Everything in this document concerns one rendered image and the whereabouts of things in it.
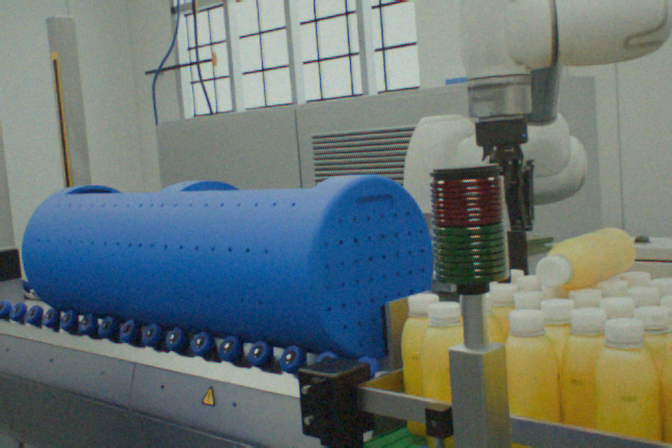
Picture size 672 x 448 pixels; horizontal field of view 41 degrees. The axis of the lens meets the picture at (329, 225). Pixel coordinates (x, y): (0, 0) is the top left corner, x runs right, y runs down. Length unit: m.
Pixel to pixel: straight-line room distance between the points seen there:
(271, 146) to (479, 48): 2.61
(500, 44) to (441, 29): 3.15
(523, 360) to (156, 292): 0.75
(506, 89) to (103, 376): 0.96
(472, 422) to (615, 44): 0.65
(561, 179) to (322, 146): 1.73
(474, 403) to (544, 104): 1.20
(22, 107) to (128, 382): 5.10
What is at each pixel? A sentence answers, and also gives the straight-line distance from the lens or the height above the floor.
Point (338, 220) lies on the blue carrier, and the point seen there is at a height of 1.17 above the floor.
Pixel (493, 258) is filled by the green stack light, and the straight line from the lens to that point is 0.77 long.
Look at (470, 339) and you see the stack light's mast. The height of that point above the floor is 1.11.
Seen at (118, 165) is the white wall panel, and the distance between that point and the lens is 7.01.
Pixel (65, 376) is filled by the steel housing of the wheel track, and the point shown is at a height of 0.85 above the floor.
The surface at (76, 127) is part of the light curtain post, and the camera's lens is 2.66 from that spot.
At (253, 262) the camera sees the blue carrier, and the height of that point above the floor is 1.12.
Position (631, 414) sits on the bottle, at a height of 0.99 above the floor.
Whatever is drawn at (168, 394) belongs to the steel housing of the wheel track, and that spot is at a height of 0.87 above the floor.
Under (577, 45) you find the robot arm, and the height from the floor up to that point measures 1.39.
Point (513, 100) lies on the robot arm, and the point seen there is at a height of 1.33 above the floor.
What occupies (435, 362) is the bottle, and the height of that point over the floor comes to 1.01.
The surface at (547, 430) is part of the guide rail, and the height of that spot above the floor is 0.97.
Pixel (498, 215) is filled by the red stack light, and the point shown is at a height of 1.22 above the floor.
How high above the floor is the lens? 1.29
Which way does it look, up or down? 6 degrees down
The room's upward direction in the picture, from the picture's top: 5 degrees counter-clockwise
